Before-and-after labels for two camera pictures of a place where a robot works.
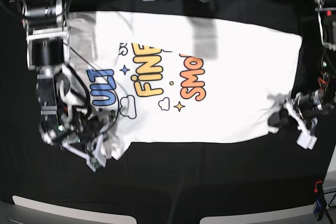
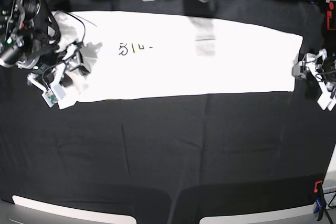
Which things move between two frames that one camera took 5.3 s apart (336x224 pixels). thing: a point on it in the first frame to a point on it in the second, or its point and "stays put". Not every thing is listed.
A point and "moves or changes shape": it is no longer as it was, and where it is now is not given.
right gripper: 295,109 to 301,68
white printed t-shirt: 171,77 moves or changes shape
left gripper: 95,160 to 76,59
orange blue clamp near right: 319,208 stays put
